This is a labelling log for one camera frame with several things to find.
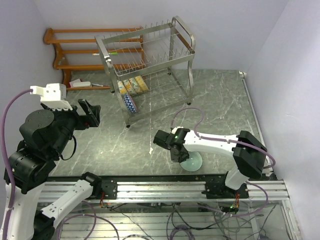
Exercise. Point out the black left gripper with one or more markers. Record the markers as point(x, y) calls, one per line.
point(84, 121)

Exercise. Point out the red white box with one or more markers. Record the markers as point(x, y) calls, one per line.
point(74, 83)

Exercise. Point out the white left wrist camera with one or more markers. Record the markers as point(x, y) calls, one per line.
point(53, 95)

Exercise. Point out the blue orange patterned bowl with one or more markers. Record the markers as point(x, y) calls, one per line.
point(122, 88)

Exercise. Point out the orange flower leaf bowl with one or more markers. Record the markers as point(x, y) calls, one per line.
point(135, 85)

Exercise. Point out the red patterned bowl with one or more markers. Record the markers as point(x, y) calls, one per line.
point(129, 103)

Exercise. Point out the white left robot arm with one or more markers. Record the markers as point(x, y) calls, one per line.
point(45, 134)

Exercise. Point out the white eraser block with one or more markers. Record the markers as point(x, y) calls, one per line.
point(84, 84)

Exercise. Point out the aluminium mounting rail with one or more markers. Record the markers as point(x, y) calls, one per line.
point(138, 192)

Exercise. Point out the green capped marker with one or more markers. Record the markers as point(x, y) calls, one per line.
point(110, 53)

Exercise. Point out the orange star flower bowl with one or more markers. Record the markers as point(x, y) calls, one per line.
point(128, 86)

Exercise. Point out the pink capped marker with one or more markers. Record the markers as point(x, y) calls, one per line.
point(100, 86)

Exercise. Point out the stainless steel dish rack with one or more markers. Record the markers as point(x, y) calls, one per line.
point(170, 48)

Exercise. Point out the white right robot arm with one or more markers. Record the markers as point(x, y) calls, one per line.
point(185, 146)

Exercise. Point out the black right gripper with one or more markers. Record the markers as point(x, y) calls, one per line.
point(176, 158)

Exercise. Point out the wooden shelf rack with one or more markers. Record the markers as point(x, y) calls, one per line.
point(76, 50)

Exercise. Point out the yellow sun blue bowl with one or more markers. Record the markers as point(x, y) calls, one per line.
point(141, 83)

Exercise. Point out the plain teal bowl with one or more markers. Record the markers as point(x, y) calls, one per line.
point(193, 163)

